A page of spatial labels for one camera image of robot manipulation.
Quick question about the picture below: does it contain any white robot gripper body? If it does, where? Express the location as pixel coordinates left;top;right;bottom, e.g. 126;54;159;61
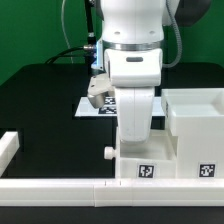
104;49;163;144

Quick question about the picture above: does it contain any large white drawer cabinet box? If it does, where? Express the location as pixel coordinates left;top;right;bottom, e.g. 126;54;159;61
161;88;224;179

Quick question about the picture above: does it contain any small white drawer with knob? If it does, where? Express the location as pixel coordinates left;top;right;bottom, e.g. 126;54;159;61
103;129;178;180

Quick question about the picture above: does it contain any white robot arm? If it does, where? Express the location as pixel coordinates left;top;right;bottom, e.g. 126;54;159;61
95;0;212;144

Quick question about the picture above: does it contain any white sheet with fiducial markers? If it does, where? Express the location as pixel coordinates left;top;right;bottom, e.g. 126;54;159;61
74;97;164;117

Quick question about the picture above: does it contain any black vertical pole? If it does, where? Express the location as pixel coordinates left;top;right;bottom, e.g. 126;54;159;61
84;0;96;45

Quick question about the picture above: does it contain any white left barrier block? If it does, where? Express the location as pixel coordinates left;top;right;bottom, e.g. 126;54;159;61
0;131;20;177

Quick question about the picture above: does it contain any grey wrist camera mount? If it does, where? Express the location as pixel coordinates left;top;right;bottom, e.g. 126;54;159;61
87;73;115;108

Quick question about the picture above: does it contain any black cable bundle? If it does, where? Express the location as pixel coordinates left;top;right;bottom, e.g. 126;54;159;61
44;45;98;65

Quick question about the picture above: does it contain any thin grey cable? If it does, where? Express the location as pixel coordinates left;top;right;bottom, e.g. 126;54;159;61
60;0;75;64

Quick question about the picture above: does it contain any white front barrier rail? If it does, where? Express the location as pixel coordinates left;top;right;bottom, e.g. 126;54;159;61
0;179;224;207

